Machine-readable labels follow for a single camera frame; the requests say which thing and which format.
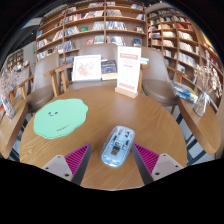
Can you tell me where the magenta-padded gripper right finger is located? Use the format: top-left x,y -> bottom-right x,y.
131,143 -> 184,186

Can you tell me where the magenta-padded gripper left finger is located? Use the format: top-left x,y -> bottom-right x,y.
41,143 -> 93,186

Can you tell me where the transparent light blue computer mouse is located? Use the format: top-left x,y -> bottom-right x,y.
99,125 -> 136,168

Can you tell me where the mint green wavy mouse pad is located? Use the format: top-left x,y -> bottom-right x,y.
32,98 -> 90,140

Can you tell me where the round wooden side table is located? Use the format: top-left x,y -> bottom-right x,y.
0,98 -> 29,160
176,96 -> 223,156

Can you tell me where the brown padded wooden armchair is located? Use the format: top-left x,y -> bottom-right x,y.
18,53 -> 62,114
44,43 -> 151,98
139,46 -> 188,116

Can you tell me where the stack of colourful magazines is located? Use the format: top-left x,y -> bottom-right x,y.
172,81 -> 199,104

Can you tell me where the glass vase with dried flowers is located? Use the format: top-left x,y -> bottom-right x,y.
192,49 -> 222,118
0,66 -> 23,120

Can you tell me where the white framed floral picture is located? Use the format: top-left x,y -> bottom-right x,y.
71,54 -> 102,83

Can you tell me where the white sign on wooden base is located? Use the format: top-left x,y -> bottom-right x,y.
114,45 -> 143,99

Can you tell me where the dark blue book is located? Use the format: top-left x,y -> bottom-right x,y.
100,59 -> 119,81

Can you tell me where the small distant wooden bookshelf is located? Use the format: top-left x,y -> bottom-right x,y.
6,48 -> 25,71

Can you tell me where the curved wooden bookshelf unit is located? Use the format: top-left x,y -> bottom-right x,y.
146,6 -> 224,111

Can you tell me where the tall wooden bookshelf unit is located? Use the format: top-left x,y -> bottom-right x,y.
34,0 -> 148,65

